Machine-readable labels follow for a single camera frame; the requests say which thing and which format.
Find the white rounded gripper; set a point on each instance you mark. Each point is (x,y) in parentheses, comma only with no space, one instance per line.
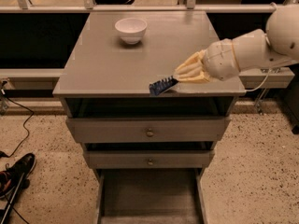
(219,61)

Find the blue rxbar blueberry wrapper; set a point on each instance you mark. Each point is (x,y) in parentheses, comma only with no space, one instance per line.
(162,85)

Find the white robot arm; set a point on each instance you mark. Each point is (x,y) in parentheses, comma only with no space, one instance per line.
(274,47)

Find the grey wooden drawer cabinet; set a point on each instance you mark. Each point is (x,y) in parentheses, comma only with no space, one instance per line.
(107,79)

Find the grey top drawer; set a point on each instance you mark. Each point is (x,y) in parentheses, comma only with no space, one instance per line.
(147,130)

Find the grey drawer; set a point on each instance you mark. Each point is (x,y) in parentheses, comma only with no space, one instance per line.
(150,196)
(143,159)
(147,130)

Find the grey middle drawer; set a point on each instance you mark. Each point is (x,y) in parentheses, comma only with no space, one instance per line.
(143,159)

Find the grey bottom drawer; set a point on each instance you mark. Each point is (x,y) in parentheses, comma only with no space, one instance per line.
(150,196)

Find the white ceramic bowl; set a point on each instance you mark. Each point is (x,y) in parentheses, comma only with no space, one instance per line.
(131,30)

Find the black sneaker with orange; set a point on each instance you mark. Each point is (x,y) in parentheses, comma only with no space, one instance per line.
(9,178)

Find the black bar on floor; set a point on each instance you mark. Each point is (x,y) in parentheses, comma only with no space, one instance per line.
(7,203)

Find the metal railing frame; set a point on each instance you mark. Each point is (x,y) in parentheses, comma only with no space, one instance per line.
(140,3)

